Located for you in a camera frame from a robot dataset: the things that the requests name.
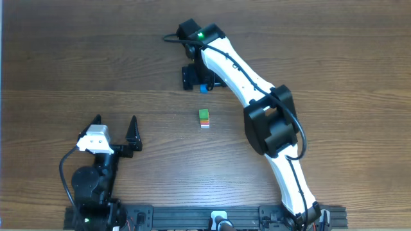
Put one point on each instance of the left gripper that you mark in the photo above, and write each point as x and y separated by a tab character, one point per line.
123	150

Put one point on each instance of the green cube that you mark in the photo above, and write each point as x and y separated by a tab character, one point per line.
203	114

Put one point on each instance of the orange cube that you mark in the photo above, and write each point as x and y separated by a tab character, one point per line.
205	121

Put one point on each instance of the blue cube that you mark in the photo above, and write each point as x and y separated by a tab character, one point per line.
203	89

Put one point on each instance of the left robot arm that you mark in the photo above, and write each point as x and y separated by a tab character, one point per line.
90	183

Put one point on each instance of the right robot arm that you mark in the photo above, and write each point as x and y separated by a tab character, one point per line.
234	70

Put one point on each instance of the white cube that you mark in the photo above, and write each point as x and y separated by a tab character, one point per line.
205	126

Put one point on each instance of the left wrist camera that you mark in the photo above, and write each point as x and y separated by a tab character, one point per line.
95	141

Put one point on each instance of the mounting rail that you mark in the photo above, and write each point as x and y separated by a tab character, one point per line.
180	218

